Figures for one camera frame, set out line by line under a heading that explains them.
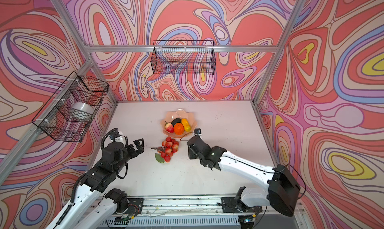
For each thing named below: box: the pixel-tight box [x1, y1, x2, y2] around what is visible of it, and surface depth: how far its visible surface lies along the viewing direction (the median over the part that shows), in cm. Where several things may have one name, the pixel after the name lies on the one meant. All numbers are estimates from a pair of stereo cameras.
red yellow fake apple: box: [164, 121, 174, 134], surface depth 98 cm
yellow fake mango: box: [181, 118, 192, 132], surface depth 101 cm
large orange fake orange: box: [173, 123, 185, 135], surface depth 98 cm
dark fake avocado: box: [171, 117, 182, 126], surface depth 107 cm
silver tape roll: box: [71, 102, 94, 115], surface depth 75 cm
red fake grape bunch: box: [151, 136, 179, 163], surface depth 90 cm
